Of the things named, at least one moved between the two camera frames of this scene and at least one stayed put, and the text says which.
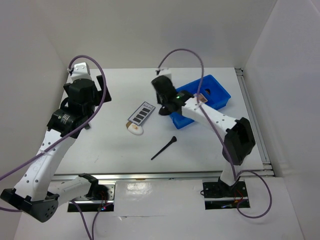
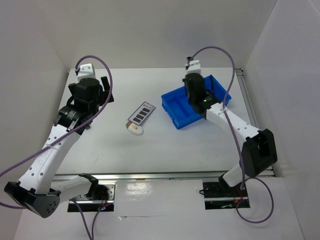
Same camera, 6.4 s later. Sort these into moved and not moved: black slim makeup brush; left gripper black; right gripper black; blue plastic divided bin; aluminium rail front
Moved: black slim makeup brush; right gripper black
Not moved: blue plastic divided bin; aluminium rail front; left gripper black
